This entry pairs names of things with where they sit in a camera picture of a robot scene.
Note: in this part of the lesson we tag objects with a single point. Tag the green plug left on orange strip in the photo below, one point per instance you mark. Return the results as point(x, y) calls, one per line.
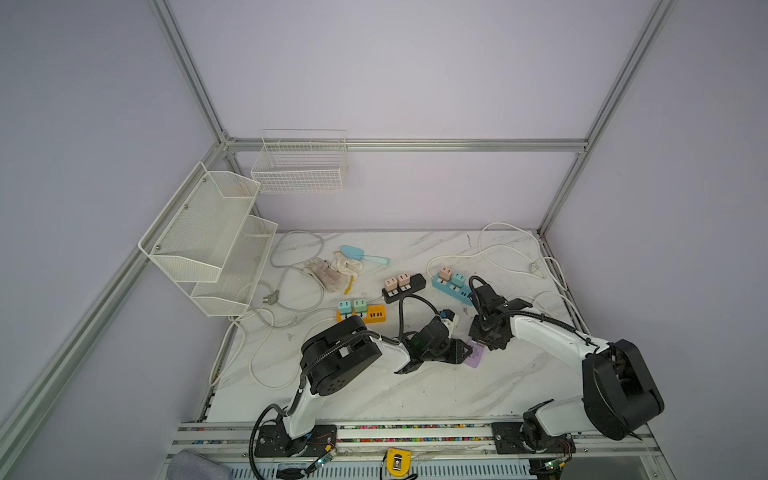
point(345, 308)

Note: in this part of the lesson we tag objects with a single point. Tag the orange power strip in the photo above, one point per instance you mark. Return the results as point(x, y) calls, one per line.
point(370, 313)

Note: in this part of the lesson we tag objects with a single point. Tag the grey cloth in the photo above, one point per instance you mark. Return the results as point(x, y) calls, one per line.
point(188, 465)

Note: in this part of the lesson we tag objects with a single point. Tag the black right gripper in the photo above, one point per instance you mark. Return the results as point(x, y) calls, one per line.
point(498, 342)

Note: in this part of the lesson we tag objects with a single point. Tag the pink plug left on black strip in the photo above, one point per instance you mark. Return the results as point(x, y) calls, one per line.
point(391, 285)

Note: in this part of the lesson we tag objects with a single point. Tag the yellow tape measure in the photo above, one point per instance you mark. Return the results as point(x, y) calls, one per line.
point(397, 463)

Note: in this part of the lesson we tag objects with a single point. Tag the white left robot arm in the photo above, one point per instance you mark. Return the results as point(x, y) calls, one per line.
point(333, 358)

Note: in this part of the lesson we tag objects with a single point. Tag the purple power strip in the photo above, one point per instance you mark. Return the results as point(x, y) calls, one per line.
point(474, 359)

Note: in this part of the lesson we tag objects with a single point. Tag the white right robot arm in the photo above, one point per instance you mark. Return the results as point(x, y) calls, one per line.
point(618, 392)

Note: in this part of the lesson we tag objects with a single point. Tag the black power strip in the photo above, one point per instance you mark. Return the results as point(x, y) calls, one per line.
point(417, 283)

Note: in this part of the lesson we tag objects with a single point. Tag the pink plug on teal strip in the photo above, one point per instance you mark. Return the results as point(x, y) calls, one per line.
point(445, 275)

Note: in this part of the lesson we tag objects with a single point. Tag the green plug on orange strip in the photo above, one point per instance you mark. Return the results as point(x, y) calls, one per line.
point(360, 306)
point(345, 308)

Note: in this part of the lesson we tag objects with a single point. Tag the beige power strip bundle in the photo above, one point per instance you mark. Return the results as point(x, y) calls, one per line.
point(337, 275)

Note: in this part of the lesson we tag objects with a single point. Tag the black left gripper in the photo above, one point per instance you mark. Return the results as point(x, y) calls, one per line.
point(456, 352)

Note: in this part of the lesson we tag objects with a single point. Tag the green plug right on orange strip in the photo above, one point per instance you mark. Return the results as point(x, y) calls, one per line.
point(360, 306)

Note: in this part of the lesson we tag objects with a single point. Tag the white mesh two-tier shelf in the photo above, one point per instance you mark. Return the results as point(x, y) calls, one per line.
point(210, 243)

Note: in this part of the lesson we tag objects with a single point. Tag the green plug on teal strip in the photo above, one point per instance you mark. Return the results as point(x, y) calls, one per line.
point(458, 280)

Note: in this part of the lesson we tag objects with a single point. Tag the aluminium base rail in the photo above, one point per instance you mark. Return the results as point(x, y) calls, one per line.
point(435, 449)

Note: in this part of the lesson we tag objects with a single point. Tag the teal power strip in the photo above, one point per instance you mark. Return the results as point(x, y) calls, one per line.
point(462, 295)

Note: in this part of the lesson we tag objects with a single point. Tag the white wire basket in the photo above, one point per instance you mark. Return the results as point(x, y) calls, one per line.
point(301, 161)

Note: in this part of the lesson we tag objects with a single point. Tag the aluminium frame corner post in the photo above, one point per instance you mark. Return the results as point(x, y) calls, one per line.
point(650, 31)

